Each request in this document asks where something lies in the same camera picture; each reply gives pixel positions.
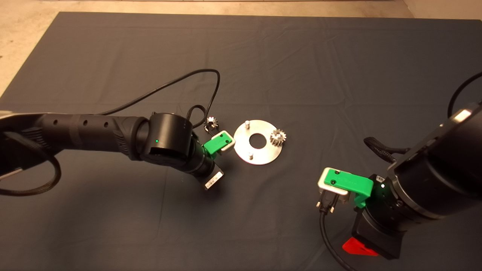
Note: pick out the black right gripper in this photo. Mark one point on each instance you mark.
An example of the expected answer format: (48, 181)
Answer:
(378, 235)

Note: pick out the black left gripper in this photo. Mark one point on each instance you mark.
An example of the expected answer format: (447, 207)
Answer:
(211, 176)

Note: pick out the steel planetary gear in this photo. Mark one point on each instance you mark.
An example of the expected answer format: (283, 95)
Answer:
(276, 140)
(212, 121)

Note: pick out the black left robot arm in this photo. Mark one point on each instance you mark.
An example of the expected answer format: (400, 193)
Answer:
(94, 130)

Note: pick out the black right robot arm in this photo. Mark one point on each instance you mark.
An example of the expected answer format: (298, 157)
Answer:
(452, 162)

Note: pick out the round metal carrier plate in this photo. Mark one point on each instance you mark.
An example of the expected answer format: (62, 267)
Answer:
(241, 145)

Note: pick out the dark grey table cloth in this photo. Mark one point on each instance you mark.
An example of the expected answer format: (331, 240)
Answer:
(263, 226)

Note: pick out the green left camera mount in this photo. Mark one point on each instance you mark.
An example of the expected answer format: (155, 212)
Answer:
(214, 145)

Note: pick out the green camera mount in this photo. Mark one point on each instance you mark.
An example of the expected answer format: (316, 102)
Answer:
(214, 145)
(348, 182)

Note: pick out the silver left camera box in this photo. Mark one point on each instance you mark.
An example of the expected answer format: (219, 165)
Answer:
(230, 145)

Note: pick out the silver camera box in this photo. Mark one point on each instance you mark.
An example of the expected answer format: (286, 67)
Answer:
(230, 145)
(335, 195)

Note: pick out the silver right camera box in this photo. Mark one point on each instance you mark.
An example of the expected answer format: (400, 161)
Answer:
(335, 195)

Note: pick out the green right camera mount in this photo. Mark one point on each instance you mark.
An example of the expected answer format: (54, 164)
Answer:
(348, 182)

